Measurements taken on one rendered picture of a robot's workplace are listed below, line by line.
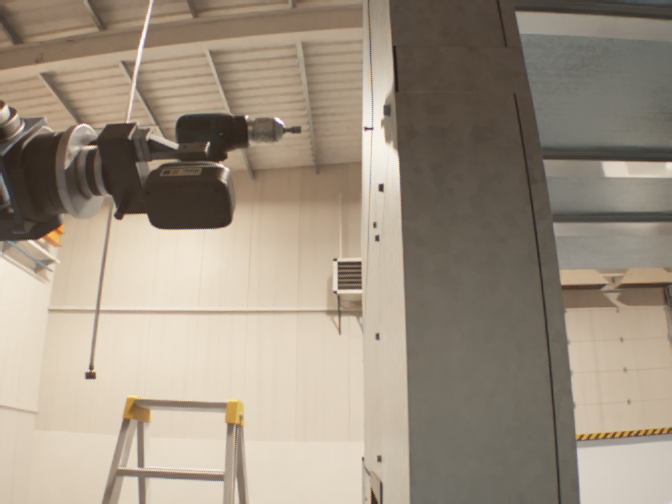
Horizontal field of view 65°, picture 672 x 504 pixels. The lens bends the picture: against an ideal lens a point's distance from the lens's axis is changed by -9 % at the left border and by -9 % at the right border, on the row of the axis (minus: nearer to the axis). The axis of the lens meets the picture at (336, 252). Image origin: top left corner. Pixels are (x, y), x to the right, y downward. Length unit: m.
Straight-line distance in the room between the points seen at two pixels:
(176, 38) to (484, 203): 8.20
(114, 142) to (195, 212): 0.16
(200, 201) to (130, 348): 11.35
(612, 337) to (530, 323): 11.87
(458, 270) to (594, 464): 11.69
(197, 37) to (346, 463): 7.64
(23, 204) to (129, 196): 0.15
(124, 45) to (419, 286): 8.46
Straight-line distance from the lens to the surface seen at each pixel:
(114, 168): 0.85
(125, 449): 1.80
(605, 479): 12.11
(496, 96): 0.43
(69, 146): 0.86
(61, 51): 9.16
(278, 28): 8.27
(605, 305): 12.34
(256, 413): 11.19
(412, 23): 0.46
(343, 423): 11.02
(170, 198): 0.76
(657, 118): 1.95
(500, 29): 0.47
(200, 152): 0.81
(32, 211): 0.89
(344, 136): 11.56
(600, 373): 11.99
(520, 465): 0.35
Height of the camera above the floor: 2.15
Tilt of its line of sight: 20 degrees up
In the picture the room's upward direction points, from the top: straight up
